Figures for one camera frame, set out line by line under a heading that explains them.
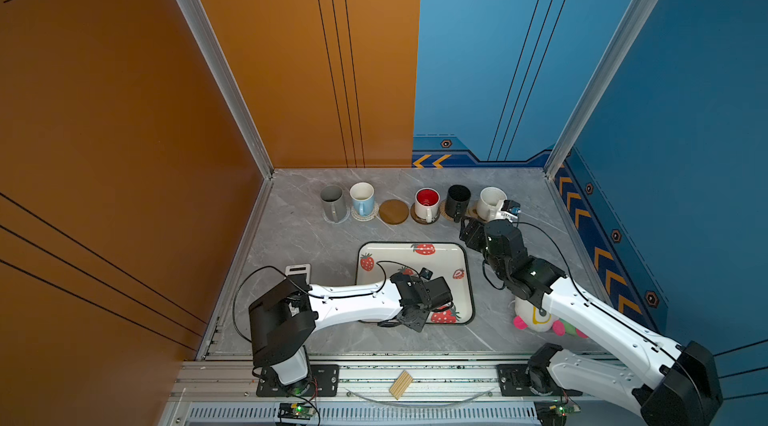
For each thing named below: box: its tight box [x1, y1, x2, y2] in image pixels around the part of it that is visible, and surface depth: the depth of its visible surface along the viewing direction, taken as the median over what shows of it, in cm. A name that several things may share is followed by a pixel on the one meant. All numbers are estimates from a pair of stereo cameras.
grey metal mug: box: [320, 185, 347, 223], surface depth 99 cm
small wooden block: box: [389, 370, 414, 400], surface depth 74 cm
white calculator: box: [284, 263, 311, 283], surface depth 93 cm
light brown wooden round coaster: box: [379, 199, 409, 225], surface depth 108 cm
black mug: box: [445, 184, 471, 223], surface depth 102 cm
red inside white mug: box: [414, 188, 441, 223], surface depth 102 cm
